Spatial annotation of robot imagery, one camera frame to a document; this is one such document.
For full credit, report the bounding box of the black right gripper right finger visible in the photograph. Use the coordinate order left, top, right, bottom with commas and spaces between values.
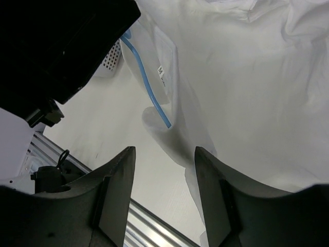
194, 147, 328, 246

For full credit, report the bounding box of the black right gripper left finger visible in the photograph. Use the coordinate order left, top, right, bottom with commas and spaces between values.
1, 147, 136, 246

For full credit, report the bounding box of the white shirt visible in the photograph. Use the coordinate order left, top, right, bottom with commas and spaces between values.
120, 0, 329, 247

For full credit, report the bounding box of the blue wire hanger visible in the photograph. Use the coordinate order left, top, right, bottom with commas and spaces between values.
120, 29, 171, 129

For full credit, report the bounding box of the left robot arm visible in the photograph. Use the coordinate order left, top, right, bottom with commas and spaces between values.
1, 1, 141, 179

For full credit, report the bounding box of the white plastic basket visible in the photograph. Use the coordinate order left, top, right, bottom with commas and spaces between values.
93, 40, 121, 78

